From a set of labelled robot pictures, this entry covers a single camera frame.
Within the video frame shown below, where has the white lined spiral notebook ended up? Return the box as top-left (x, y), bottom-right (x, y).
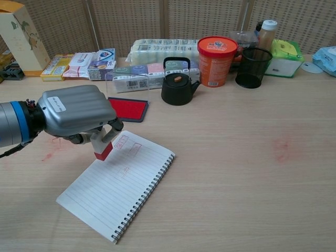
top-left (56, 130), bottom-right (176, 244)

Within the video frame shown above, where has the large clear-wrapped tissue pack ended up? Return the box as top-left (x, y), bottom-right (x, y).
top-left (125, 38), bottom-right (202, 65)

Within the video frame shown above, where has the blue wet wipes pack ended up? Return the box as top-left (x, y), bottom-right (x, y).
top-left (311, 46), bottom-right (336, 78)

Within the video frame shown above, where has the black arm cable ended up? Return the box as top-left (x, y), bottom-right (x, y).
top-left (0, 143), bottom-right (27, 159)

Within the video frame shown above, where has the small red stamp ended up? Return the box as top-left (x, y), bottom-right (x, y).
top-left (91, 128), bottom-right (114, 161)

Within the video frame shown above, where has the red ink pad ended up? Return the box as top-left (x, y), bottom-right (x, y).
top-left (107, 97), bottom-right (151, 123)

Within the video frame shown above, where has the black teapot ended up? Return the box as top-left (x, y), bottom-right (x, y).
top-left (161, 57), bottom-right (202, 106)

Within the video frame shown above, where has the pink wet wipes pack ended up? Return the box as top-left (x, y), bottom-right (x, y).
top-left (62, 52), bottom-right (99, 80)

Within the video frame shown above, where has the tall yellow cream gift box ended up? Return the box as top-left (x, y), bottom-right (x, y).
top-left (0, 1), bottom-right (51, 77)

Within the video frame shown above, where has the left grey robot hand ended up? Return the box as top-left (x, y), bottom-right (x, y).
top-left (35, 85), bottom-right (124, 145)

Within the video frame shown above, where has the gold foil package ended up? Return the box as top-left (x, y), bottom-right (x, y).
top-left (0, 51), bottom-right (16, 71)

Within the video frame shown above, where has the orange lidded tub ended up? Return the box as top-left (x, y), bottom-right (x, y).
top-left (197, 36), bottom-right (239, 88)

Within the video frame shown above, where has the blue white carton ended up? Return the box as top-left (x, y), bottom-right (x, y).
top-left (96, 48), bottom-right (116, 64)

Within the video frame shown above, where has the clear ink pad lid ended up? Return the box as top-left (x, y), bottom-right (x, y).
top-left (104, 72), bottom-right (150, 102)

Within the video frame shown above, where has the small purple box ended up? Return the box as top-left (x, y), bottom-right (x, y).
top-left (87, 60), bottom-right (118, 80)

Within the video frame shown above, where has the green tissue pack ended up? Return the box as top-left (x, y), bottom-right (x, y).
top-left (264, 39), bottom-right (305, 79)

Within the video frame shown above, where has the clear round plastic lid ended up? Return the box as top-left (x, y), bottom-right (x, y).
top-left (300, 61), bottom-right (324, 74)

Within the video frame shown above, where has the woven folding screen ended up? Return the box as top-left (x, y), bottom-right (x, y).
top-left (0, 0), bottom-right (336, 62)

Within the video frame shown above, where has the black bottle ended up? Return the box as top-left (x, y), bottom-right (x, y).
top-left (253, 21), bottom-right (264, 39)

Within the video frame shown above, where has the amber bottle white cap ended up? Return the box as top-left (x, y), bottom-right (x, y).
top-left (258, 19), bottom-right (278, 52)

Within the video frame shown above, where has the yellow snack box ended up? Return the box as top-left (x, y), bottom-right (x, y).
top-left (40, 54), bottom-right (75, 82)

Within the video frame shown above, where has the black mesh pen cup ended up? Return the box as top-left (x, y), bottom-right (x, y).
top-left (235, 47), bottom-right (273, 89)

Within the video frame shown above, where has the multicolour pocket tissue row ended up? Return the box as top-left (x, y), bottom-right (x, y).
top-left (112, 60), bottom-right (200, 94)

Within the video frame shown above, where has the clear plastic clip box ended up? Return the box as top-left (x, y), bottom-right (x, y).
top-left (228, 30), bottom-right (259, 62)

